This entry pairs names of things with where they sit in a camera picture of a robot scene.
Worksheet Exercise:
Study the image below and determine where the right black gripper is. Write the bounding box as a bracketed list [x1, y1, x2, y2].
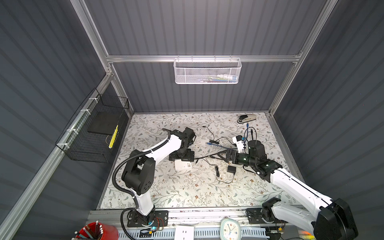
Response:
[217, 149, 256, 168]

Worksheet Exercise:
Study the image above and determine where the white network switch box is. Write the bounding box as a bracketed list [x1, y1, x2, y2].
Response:
[174, 160, 193, 172]

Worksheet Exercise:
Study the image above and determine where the black power adapter with cable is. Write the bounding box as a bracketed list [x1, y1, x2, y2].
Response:
[196, 158, 237, 185]

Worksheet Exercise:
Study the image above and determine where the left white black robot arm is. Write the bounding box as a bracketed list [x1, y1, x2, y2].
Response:
[112, 128, 196, 226]

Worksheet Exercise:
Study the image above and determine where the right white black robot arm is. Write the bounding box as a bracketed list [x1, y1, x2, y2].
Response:
[222, 136, 359, 240]

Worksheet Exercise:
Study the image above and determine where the floral patterned table mat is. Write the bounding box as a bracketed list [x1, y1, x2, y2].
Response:
[117, 113, 298, 208]

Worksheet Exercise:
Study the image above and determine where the black white stapler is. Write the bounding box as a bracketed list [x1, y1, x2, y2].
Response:
[237, 114, 258, 124]

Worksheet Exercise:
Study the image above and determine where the yellow marker in basket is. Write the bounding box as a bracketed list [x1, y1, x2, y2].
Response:
[109, 125, 119, 149]

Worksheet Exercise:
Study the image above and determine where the white analog clock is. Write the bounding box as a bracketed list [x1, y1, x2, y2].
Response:
[220, 218, 242, 240]

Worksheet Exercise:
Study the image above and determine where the black pad in basket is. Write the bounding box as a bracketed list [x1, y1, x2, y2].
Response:
[87, 112, 120, 136]

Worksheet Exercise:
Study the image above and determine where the red pencil cup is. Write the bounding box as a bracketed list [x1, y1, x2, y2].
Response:
[72, 221, 119, 240]

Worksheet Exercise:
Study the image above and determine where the long black cable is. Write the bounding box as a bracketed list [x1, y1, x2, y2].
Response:
[193, 128, 256, 163]

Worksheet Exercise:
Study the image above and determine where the white wall power socket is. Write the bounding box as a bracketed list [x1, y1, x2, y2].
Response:
[174, 226, 195, 240]

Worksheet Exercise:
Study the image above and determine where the white wire mesh basket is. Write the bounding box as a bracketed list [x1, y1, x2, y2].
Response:
[173, 58, 242, 85]

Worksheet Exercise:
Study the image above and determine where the black wire wall basket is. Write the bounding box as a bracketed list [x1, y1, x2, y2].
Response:
[56, 90, 130, 163]

